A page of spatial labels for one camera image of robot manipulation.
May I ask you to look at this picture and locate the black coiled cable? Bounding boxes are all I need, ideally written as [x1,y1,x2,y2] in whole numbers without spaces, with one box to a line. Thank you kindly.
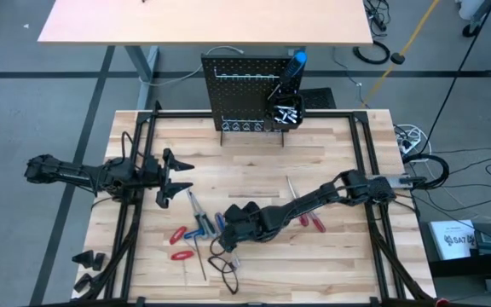
[401,153,451,192]

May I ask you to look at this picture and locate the white box with label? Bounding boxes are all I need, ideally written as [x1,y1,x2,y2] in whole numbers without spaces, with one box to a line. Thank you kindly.
[428,218,477,261]

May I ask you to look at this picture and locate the black cable ring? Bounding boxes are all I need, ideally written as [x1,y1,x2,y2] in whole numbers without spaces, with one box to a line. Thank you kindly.
[352,39,391,66]

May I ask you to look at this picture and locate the black equipment cart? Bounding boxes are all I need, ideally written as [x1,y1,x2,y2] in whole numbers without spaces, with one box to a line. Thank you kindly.
[418,219,491,295]

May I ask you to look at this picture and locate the silver wire slotted rack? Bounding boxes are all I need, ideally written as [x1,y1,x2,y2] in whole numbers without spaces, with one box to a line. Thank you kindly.
[212,66,281,82]

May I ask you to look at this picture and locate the light wooden table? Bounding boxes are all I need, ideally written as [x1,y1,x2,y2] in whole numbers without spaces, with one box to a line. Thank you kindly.
[37,0,374,112]

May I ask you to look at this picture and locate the wheeled stand leg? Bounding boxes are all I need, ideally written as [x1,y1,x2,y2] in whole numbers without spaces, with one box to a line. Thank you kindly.
[458,0,491,39]

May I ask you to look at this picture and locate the long black hanging cable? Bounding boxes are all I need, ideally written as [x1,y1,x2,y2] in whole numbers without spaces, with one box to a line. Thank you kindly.
[415,0,491,159]

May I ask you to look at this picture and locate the black metal pegboard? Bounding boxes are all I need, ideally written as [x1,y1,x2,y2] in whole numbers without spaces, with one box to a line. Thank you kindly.
[200,53,307,148]

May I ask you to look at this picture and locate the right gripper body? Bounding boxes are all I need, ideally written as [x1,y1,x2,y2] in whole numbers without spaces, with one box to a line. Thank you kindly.
[222,202,272,238]

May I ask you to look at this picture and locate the clear safety glasses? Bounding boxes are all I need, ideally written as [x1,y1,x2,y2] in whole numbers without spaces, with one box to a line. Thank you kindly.
[205,246,241,296]

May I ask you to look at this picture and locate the red screwdriver marked 1/4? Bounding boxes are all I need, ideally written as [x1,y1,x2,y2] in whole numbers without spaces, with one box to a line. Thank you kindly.
[286,174,311,228]

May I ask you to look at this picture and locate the black spare gripper finger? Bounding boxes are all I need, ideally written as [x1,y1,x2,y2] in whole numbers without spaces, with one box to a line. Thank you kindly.
[71,250,95,270]
[91,252,107,272]
[73,272,94,295]

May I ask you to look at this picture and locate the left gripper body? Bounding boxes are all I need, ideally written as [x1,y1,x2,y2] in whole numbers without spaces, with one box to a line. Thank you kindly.
[142,148,173,209]

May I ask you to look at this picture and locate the red screwdriver marked 3/16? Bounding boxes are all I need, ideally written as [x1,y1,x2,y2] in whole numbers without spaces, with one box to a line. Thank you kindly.
[307,211,327,235]

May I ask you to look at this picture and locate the white floor cable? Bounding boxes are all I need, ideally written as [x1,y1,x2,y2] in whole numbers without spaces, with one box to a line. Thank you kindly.
[150,44,246,89]

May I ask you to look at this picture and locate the black plastic bin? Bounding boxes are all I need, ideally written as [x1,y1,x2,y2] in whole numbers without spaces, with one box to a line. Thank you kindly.
[266,93,306,131]

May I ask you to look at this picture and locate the black blue handle screwdriver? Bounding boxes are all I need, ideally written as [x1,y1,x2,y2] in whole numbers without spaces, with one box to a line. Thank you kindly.
[268,49,309,101]

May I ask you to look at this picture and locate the yellow hanging cable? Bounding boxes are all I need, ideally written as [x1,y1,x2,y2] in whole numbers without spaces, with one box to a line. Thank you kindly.
[359,0,442,110]

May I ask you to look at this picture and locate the silver wire ring rack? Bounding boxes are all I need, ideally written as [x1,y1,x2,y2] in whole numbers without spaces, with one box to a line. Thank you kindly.
[221,118,277,133]

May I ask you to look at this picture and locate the black aluminium table frame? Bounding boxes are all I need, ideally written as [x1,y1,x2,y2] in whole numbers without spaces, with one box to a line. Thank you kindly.
[71,100,439,307]

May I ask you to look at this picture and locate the black ribbed floor mat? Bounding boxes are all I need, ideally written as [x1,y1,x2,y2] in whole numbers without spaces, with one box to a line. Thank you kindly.
[299,86,338,111]

